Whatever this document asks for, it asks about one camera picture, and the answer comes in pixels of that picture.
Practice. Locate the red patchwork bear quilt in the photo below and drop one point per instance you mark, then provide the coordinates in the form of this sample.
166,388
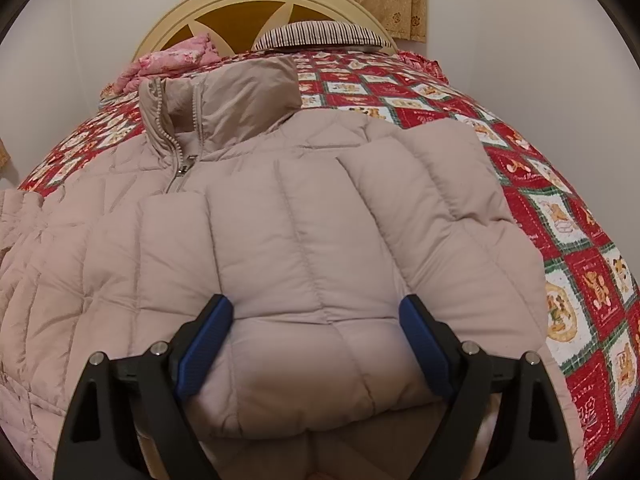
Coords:
550,170

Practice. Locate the striped pillow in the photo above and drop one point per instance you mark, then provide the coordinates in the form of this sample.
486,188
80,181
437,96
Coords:
320,35

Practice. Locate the pink floral blanket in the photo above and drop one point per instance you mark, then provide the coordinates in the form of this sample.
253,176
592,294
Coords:
160,65

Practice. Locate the cream wooden headboard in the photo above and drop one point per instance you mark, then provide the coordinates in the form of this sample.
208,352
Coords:
240,22

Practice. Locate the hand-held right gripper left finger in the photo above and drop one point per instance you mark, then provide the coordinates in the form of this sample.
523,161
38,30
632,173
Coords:
204,342

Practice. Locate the beige puffer jacket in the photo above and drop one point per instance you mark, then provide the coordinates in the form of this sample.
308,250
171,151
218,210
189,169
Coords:
280,240

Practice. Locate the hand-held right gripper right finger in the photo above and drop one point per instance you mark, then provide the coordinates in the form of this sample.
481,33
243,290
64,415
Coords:
425,342

